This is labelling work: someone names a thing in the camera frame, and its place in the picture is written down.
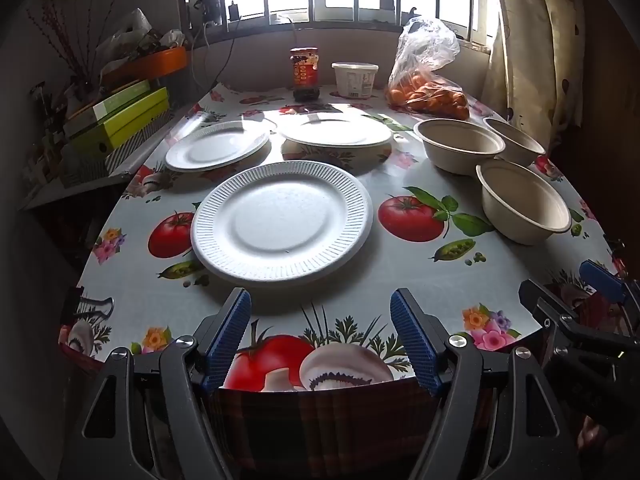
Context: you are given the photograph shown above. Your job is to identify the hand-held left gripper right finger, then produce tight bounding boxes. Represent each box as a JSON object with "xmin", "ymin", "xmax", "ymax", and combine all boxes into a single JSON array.
[{"xmin": 390, "ymin": 287, "xmax": 583, "ymax": 480}]

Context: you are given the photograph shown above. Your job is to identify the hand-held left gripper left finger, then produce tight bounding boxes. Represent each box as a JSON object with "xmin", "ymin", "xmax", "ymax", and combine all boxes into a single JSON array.
[{"xmin": 57, "ymin": 287, "xmax": 252, "ymax": 480}]

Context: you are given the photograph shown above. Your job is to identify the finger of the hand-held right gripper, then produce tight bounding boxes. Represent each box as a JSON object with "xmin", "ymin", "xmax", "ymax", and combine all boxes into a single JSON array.
[
  {"xmin": 518, "ymin": 279, "xmax": 640, "ymax": 356},
  {"xmin": 579, "ymin": 259, "xmax": 640, "ymax": 311}
]

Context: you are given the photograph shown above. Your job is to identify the beige paper pulp bowl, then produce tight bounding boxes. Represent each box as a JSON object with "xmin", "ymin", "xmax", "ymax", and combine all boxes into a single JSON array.
[
  {"xmin": 476, "ymin": 159, "xmax": 572, "ymax": 246},
  {"xmin": 413, "ymin": 118, "xmax": 507, "ymax": 176},
  {"xmin": 482, "ymin": 116, "xmax": 546, "ymax": 167}
]

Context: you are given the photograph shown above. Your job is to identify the white ribbed foam plate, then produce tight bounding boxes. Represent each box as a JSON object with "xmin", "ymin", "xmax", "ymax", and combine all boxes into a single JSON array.
[
  {"xmin": 165, "ymin": 120, "xmax": 271, "ymax": 172},
  {"xmin": 191, "ymin": 160, "xmax": 374, "ymax": 288},
  {"xmin": 278, "ymin": 112, "xmax": 393, "ymax": 148}
]

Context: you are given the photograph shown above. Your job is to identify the person's right hand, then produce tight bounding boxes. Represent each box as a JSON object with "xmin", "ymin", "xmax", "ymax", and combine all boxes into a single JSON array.
[{"xmin": 577, "ymin": 412, "xmax": 626, "ymax": 456}]

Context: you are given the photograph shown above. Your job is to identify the vegetable print tablecloth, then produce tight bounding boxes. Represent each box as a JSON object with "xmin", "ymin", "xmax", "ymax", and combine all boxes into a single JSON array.
[{"xmin": 59, "ymin": 85, "xmax": 631, "ymax": 393}]

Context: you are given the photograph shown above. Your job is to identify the plaid cloth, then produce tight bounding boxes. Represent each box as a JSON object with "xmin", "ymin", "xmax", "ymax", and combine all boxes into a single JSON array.
[{"xmin": 207, "ymin": 377, "xmax": 481, "ymax": 480}]

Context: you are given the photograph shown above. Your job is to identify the striped flat box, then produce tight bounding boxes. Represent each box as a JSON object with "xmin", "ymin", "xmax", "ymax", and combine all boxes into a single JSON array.
[{"xmin": 62, "ymin": 110, "xmax": 173, "ymax": 187}]

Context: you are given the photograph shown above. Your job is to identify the plastic bag of oranges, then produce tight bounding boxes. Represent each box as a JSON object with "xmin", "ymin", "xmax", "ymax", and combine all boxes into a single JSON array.
[{"xmin": 385, "ymin": 16, "xmax": 471, "ymax": 121}]

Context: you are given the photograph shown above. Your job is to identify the bright green flat box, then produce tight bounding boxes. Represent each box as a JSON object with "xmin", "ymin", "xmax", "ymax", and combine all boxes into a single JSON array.
[{"xmin": 67, "ymin": 86, "xmax": 171, "ymax": 153}]

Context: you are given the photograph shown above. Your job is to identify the cream dotted curtain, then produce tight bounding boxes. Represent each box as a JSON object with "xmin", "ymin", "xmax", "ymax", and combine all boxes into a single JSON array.
[{"xmin": 487, "ymin": 0, "xmax": 586, "ymax": 151}]

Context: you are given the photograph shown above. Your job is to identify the red label sauce jar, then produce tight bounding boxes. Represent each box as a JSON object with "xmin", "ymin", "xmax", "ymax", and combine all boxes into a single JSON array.
[{"xmin": 290, "ymin": 46, "xmax": 321, "ymax": 102}]

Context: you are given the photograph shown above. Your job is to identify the white plastic tub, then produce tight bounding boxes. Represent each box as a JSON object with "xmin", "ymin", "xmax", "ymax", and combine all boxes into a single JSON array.
[{"xmin": 332, "ymin": 62, "xmax": 379, "ymax": 99}]

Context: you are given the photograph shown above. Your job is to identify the crumpled plastic bags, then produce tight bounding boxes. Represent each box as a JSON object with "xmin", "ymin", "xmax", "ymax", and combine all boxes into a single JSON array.
[{"xmin": 95, "ymin": 7, "xmax": 188, "ymax": 61}]

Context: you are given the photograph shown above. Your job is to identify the black power adapter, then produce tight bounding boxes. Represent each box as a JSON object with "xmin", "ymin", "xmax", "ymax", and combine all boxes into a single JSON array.
[{"xmin": 200, "ymin": 0, "xmax": 224, "ymax": 26}]

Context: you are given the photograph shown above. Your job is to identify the dried branches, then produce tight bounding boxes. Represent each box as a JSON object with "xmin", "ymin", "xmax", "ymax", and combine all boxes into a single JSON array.
[{"xmin": 37, "ymin": 0, "xmax": 101, "ymax": 83}]

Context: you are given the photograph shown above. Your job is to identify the black power cable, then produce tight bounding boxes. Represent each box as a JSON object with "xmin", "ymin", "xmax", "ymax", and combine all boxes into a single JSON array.
[{"xmin": 190, "ymin": 22, "xmax": 238, "ymax": 96}]

